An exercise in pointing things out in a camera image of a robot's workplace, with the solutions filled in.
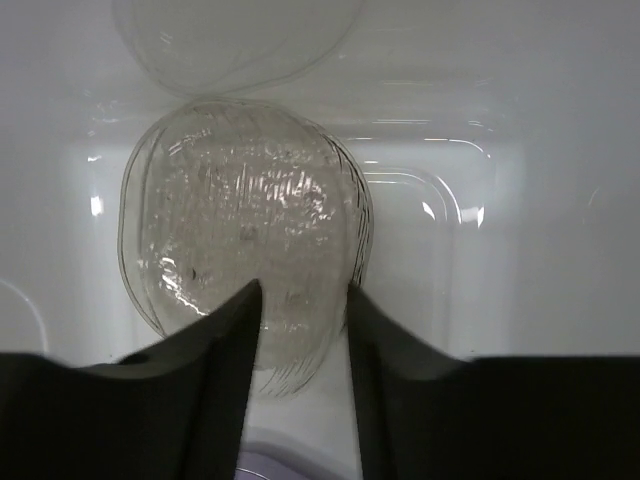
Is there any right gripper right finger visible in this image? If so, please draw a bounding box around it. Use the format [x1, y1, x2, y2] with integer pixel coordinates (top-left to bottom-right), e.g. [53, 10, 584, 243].
[346, 287, 639, 479]

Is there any white plastic bin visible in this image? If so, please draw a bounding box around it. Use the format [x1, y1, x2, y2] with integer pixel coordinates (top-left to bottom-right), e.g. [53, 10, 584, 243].
[1, 1, 639, 479]

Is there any clear plate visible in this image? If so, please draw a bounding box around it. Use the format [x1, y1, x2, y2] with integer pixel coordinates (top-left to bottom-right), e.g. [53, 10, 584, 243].
[112, 1, 365, 97]
[118, 98, 374, 399]

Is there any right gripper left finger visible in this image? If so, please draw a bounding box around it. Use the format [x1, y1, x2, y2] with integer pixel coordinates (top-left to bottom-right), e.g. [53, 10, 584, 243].
[1, 280, 262, 479]

